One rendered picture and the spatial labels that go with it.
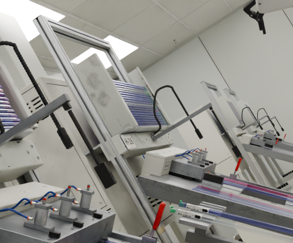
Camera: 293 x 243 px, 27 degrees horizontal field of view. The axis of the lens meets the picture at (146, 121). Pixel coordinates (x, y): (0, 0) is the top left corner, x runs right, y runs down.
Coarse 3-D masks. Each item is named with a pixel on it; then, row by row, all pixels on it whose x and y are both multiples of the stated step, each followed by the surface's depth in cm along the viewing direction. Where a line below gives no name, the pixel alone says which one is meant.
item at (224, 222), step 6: (174, 210) 149; (204, 216) 147; (216, 222) 147; (222, 222) 146; (228, 222) 146; (240, 228) 145; (246, 228) 145; (252, 228) 144; (264, 234) 144; (270, 234) 143; (276, 234) 143; (282, 234) 144; (288, 240) 142
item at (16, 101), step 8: (0, 64) 144; (0, 72) 144; (8, 72) 145; (0, 80) 146; (8, 80) 143; (8, 88) 143; (16, 88) 144; (8, 96) 146; (16, 96) 143; (16, 104) 145; (24, 104) 143; (16, 112) 145; (24, 112) 142; (32, 128) 144; (16, 136) 137; (24, 136) 141
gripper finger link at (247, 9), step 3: (252, 0) 152; (249, 3) 153; (252, 3) 153; (255, 3) 152; (243, 6) 154; (246, 6) 153; (249, 6) 153; (252, 6) 153; (243, 9) 154; (246, 9) 154; (249, 9) 154; (246, 12) 154; (249, 12) 154; (252, 12) 155
